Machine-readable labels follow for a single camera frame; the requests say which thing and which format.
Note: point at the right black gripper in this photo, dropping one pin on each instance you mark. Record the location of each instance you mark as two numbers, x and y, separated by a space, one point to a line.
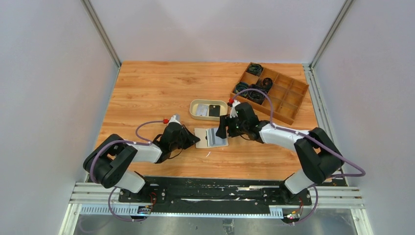
225 121

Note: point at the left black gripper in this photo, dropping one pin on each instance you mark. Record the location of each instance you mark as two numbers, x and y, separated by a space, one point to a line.
191 139

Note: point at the white leather card holder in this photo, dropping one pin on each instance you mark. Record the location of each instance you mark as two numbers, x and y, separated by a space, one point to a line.
201 134

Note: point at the grey VIP card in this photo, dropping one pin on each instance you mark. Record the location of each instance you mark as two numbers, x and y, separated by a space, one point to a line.
213 140

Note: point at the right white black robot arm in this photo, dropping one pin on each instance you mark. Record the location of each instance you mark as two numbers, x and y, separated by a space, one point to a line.
318 156

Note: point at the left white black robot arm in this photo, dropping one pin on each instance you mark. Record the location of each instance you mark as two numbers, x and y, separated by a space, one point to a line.
108 164

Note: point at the black card in tray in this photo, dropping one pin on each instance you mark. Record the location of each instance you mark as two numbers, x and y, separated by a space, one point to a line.
214 111

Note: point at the beige oval tray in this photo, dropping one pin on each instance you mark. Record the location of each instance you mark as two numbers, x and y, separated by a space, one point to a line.
194 103

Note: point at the blue coiled belt left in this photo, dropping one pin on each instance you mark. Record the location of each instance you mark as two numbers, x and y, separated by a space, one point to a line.
241 86

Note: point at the dark coiled belt front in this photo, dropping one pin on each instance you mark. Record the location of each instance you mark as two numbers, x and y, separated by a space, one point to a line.
256 96

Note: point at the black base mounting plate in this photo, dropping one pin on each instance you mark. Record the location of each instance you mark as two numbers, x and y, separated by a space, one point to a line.
213 196

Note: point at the black coiled belt middle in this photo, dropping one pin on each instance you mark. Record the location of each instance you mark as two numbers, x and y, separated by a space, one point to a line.
267 83

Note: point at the black coiled belt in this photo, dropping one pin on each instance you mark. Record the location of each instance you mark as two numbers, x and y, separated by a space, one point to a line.
254 69
267 83

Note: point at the black coiled belt top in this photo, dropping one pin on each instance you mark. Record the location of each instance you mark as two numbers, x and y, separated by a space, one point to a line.
254 69

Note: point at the brown wooden compartment box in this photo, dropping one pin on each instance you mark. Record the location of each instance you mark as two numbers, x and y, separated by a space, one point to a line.
283 99

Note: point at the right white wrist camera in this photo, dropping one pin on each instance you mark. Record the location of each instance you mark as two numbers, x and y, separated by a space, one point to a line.
234 104

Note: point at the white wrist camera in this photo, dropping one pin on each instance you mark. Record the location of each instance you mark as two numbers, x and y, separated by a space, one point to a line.
234 104
175 119

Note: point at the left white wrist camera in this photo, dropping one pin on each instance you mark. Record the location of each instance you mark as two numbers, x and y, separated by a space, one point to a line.
175 119

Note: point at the aluminium front rail frame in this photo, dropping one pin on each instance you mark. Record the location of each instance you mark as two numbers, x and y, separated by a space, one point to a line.
88 198

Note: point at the left corner aluminium post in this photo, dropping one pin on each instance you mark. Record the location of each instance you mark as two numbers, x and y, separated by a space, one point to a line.
90 10

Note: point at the corner aluminium post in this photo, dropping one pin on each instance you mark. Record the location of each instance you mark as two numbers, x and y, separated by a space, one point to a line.
347 4
90 10

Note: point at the right corner aluminium post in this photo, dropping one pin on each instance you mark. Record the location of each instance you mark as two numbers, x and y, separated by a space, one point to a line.
347 4

